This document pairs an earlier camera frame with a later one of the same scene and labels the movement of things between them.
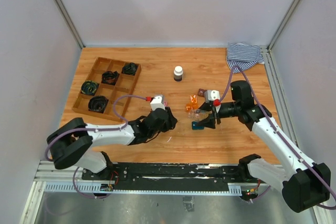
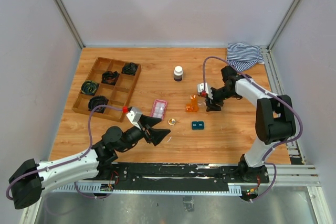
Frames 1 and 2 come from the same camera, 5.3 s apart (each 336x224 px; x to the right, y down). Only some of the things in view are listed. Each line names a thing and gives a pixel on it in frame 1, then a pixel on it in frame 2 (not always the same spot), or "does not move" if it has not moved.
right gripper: [210, 121] -> [209, 103]
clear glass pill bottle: [198, 114] -> [201, 104]
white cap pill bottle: [178, 73] does not move
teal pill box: [195, 126] does not move
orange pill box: [193, 104] does not move
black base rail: [171, 177] does not move
